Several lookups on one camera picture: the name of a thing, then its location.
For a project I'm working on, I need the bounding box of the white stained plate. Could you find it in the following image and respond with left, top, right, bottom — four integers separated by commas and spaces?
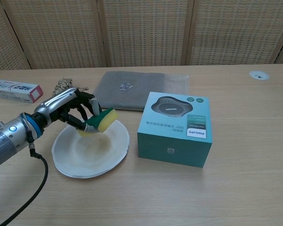
51, 119, 130, 180

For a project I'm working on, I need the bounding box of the woven bamboo folding screen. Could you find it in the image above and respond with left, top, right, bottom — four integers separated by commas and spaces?
0, 0, 283, 74

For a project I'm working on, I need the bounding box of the white round cable grommet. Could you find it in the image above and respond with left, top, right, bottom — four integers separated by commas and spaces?
249, 70, 270, 81

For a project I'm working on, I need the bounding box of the yellow black rope bundle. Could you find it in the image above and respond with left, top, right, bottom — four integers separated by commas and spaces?
52, 78, 89, 95

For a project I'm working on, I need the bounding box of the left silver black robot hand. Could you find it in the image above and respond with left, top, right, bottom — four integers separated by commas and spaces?
34, 87, 102, 134

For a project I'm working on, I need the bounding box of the green yellow sponge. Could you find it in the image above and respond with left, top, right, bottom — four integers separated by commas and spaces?
78, 107, 119, 138

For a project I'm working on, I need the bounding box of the teal Philips speaker box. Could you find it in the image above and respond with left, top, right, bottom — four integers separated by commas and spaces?
136, 91, 214, 169

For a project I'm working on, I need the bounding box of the grey cloth in plastic bag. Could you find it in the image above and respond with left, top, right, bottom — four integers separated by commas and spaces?
92, 71, 190, 112

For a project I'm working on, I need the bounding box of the white red toothpaste box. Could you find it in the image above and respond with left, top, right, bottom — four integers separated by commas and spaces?
0, 79, 43, 105

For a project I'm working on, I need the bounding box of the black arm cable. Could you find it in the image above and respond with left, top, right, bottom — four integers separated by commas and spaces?
0, 131, 49, 226

